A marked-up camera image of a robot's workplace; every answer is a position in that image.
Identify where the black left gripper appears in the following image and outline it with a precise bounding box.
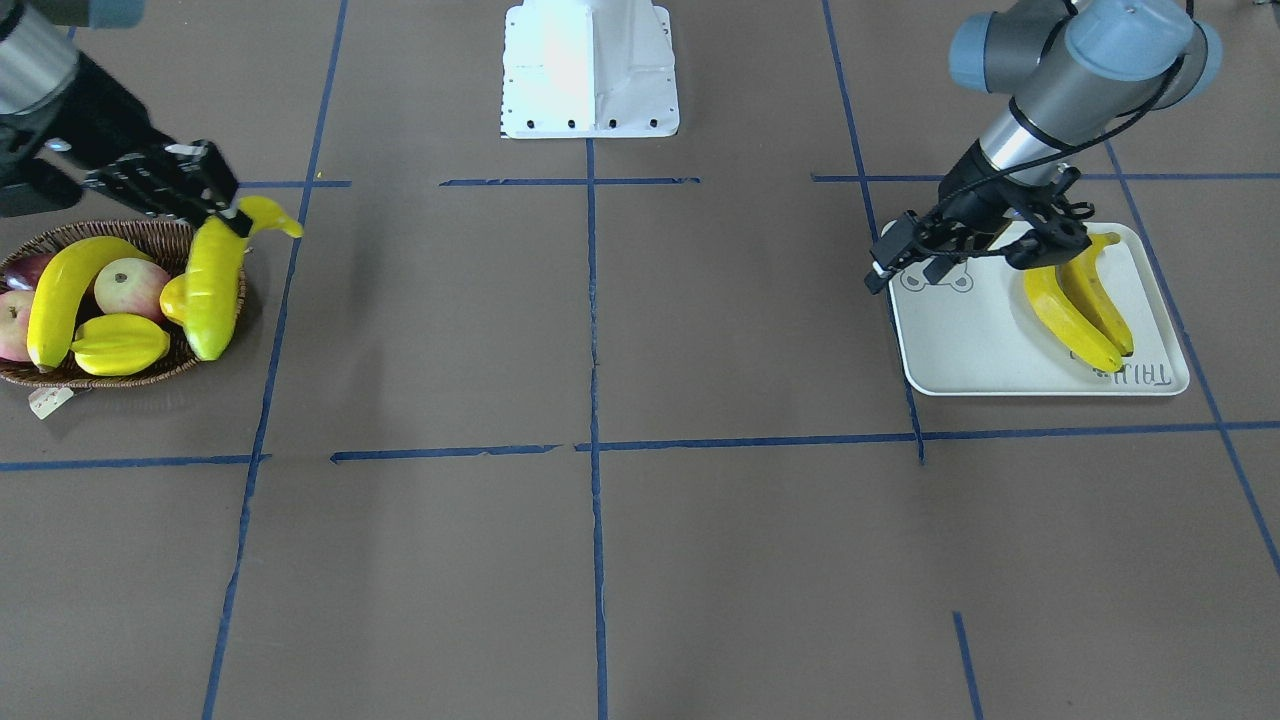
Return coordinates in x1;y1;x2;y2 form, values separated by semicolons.
934;141;1093;272

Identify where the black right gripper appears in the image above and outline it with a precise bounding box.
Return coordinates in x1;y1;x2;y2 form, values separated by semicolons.
1;55;251;238

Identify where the yellow banana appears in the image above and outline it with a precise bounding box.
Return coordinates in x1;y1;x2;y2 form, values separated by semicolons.
1059;232;1135;357
1021;266;1123;373
26;236;152;373

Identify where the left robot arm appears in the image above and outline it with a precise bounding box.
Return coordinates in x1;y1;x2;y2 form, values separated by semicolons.
913;1;1224;283

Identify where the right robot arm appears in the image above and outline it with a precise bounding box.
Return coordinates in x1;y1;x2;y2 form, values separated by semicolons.
1;1;251;237

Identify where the paper tag on basket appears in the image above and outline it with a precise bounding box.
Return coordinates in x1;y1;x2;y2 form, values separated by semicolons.
28;387;76;420

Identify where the yellow pear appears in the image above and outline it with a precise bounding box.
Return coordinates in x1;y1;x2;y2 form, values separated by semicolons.
157;274;188;327

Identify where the white bear tray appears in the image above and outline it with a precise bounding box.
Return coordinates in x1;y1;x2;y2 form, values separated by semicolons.
890;222;1190;397

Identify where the green red apple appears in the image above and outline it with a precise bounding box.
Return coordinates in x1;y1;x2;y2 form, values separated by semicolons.
92;258;172;323

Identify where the yellow starfruit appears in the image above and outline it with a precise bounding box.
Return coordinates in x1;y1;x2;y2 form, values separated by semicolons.
70;313;172;377

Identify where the purple red mango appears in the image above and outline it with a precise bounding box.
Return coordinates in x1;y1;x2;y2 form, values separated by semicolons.
3;252;55;291

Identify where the pink red apple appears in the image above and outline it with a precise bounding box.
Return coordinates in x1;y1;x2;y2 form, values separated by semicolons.
1;290;35;364

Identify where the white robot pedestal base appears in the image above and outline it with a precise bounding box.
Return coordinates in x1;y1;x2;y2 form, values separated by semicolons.
500;1;681;140

